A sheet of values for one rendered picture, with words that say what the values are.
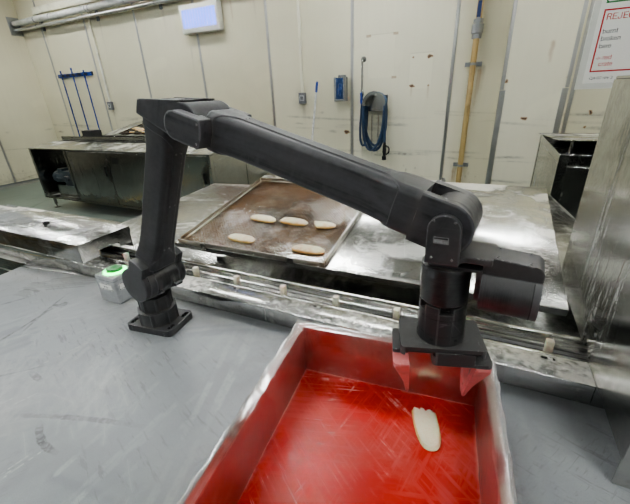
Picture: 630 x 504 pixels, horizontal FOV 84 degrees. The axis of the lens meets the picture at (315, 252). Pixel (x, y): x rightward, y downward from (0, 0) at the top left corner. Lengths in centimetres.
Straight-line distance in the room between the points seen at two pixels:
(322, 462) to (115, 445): 32
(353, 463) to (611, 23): 126
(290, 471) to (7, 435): 46
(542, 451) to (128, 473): 59
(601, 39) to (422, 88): 315
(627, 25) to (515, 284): 106
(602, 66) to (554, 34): 272
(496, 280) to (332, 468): 34
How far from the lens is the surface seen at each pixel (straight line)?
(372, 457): 58
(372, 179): 41
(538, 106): 407
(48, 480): 69
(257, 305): 82
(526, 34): 407
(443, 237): 39
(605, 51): 138
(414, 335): 49
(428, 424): 62
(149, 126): 63
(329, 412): 63
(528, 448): 65
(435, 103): 438
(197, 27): 565
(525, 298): 42
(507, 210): 119
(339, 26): 471
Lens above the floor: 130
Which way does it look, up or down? 24 degrees down
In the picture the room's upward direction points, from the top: 3 degrees counter-clockwise
